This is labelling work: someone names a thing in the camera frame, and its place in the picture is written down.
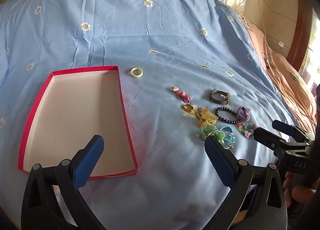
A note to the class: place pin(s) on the red shallow box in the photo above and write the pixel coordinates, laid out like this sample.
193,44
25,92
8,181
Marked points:
75,120

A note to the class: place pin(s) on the blue flowered bedsheet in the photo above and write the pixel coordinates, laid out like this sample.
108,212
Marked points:
155,32

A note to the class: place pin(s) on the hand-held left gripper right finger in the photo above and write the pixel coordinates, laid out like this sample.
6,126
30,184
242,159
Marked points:
220,162

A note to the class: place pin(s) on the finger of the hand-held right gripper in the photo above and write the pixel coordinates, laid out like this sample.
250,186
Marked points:
267,137
285,126

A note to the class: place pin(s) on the yellow hair claw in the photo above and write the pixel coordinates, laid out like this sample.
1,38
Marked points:
208,119

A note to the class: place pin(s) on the person's right hand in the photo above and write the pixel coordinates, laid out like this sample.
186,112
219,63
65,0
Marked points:
298,192

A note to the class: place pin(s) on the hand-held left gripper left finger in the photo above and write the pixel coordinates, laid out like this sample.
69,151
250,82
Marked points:
90,157

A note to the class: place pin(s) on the window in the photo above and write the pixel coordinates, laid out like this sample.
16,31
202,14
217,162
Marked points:
312,52

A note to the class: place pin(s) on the pink hair clip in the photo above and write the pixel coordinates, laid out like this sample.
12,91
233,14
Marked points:
183,96

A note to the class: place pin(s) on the orange printed quilt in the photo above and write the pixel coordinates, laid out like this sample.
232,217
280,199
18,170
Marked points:
280,69

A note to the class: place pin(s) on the dark metal bangle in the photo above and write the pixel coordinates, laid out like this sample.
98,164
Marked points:
215,98

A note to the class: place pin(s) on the brown wooden frame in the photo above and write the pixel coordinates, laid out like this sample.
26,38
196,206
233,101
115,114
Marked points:
297,27

